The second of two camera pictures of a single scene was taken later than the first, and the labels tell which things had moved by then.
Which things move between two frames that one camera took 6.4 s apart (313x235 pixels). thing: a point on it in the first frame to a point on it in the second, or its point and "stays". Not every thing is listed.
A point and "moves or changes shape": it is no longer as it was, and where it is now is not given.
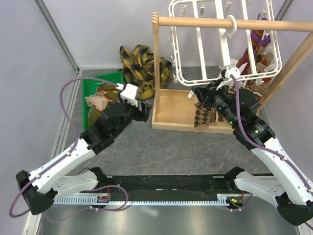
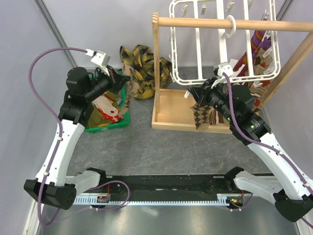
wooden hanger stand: x=173 y=108 stays
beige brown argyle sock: x=202 y=115 moves or changes shape
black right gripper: x=205 y=95 stays
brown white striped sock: x=215 y=116 stays
